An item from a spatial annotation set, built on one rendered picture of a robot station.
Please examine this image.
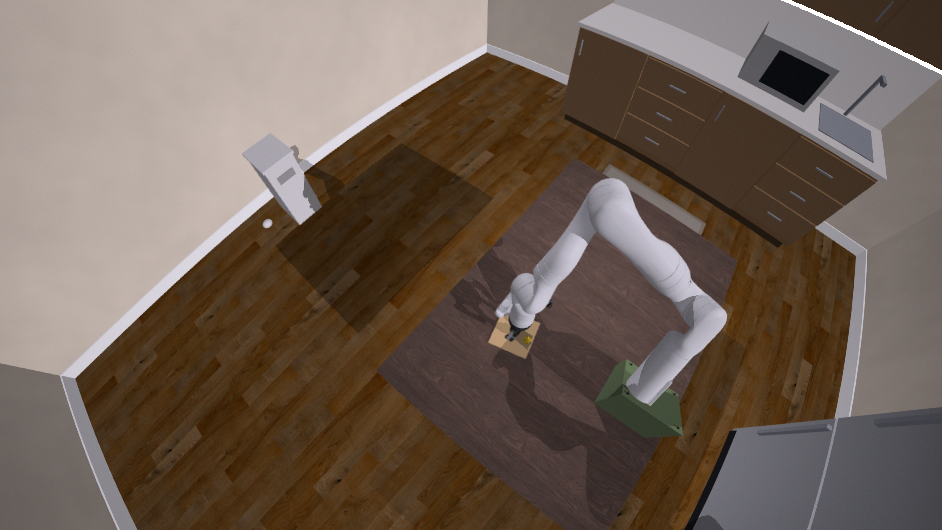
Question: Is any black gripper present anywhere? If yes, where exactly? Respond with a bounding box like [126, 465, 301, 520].
[505, 318, 532, 342]

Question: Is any beige square mat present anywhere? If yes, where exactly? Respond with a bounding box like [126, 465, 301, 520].
[488, 315, 540, 359]

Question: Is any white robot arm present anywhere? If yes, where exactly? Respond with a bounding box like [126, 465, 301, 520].
[495, 178, 727, 406]

